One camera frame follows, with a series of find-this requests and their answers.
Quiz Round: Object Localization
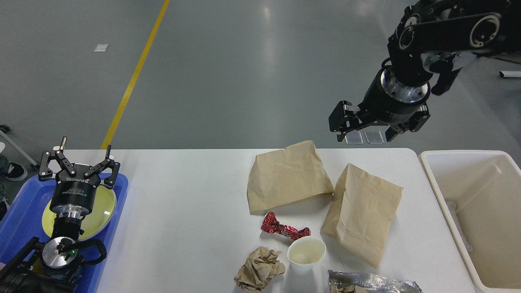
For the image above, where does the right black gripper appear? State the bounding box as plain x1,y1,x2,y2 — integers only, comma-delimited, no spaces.
328,67,431,142

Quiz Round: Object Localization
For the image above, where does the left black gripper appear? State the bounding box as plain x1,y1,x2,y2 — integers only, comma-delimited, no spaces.
38,137,121,220

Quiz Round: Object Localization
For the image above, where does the yellow plastic plate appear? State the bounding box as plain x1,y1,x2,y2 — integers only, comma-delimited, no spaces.
42,186,117,241

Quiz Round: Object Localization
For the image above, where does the large paper bag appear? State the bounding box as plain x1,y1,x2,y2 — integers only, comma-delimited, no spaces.
246,140,335,213

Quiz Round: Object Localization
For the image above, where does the dark teal mug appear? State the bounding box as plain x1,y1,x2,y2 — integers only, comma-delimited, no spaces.
32,260,84,285

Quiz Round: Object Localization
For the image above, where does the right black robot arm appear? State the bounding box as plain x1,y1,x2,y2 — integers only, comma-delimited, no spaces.
328,0,521,142

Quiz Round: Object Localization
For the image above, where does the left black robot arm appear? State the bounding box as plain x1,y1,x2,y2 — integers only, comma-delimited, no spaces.
1,137,120,293

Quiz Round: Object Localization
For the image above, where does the right clear floor plate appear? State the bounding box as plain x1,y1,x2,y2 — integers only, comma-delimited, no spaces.
363,131,386,144

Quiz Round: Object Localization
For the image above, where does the clear floor plate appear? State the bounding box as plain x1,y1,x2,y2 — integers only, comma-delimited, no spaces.
345,131,364,144
363,131,386,144

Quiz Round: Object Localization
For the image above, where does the left clear floor plate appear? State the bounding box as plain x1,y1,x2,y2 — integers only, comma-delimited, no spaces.
345,131,364,144

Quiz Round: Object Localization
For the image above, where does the black white sneaker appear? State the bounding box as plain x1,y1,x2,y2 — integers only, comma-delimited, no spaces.
4,162,28,182

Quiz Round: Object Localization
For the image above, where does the blue plastic tray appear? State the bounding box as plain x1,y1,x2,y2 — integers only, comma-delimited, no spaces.
0,174,129,293

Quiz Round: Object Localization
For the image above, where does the beige plastic bin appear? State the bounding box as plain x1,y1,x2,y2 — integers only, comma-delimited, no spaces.
419,150,521,293

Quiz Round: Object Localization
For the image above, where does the red foil wrapper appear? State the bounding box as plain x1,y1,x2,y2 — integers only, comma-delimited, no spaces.
260,211,311,241

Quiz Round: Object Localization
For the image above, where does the white paper cup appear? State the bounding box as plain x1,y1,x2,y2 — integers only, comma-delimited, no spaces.
287,236,327,275

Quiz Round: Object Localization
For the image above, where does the clear plastic bag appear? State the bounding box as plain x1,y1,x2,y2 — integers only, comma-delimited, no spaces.
328,270,423,293

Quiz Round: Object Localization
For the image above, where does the crumpled brown paper ball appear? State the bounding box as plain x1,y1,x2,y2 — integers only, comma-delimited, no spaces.
233,246,285,292

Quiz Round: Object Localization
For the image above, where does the white floor rail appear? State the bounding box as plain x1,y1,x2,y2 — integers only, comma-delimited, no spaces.
499,70,521,78

